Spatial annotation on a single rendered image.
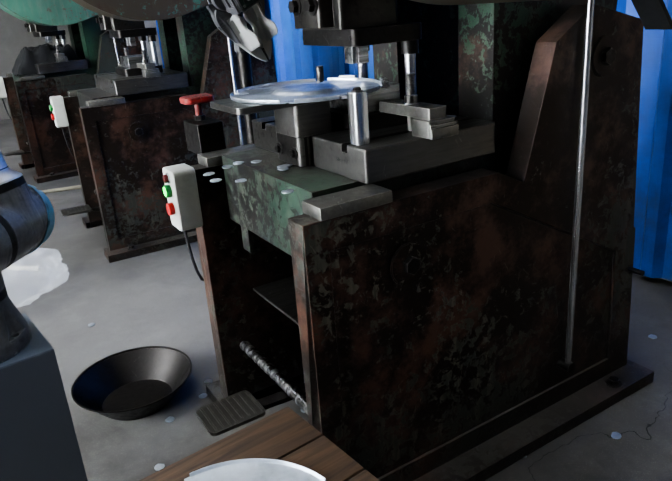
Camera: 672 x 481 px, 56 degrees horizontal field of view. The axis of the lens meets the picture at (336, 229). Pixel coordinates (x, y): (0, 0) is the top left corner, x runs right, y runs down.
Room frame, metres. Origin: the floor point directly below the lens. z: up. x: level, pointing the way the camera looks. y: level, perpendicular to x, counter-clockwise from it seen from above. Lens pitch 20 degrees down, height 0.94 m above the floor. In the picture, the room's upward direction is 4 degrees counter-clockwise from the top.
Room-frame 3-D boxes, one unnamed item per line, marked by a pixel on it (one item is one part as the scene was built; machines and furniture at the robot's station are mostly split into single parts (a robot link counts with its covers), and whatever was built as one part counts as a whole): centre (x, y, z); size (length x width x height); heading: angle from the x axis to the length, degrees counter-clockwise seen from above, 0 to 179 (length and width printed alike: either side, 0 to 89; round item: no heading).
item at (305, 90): (1.23, 0.04, 0.78); 0.29 x 0.29 x 0.01
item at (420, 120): (1.14, -0.16, 0.76); 0.17 x 0.06 x 0.10; 31
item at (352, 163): (1.29, -0.07, 0.68); 0.45 x 0.30 x 0.06; 31
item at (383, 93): (1.29, -0.07, 0.76); 0.15 x 0.09 x 0.05; 31
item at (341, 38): (1.29, -0.08, 0.86); 0.20 x 0.16 x 0.05; 31
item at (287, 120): (1.20, 0.08, 0.72); 0.25 x 0.14 x 0.14; 121
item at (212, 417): (1.22, 0.04, 0.14); 0.59 x 0.10 x 0.05; 121
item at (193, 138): (1.44, 0.28, 0.62); 0.10 x 0.06 x 0.20; 31
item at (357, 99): (1.07, -0.05, 0.75); 0.03 x 0.03 x 0.10; 31
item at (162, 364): (1.41, 0.55, 0.04); 0.30 x 0.30 x 0.07
